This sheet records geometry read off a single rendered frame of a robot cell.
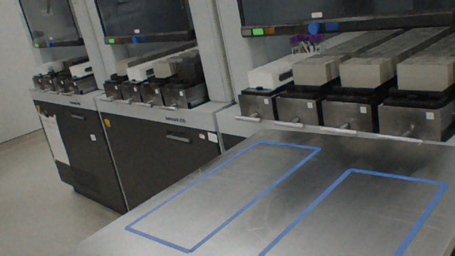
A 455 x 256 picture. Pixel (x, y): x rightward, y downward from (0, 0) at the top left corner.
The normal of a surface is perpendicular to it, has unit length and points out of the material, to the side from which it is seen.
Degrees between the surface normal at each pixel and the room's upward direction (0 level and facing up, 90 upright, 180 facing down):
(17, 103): 90
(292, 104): 90
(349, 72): 90
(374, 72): 90
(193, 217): 0
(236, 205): 0
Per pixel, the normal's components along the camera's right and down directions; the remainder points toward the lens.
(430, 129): -0.71, 0.36
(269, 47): 0.68, 0.11
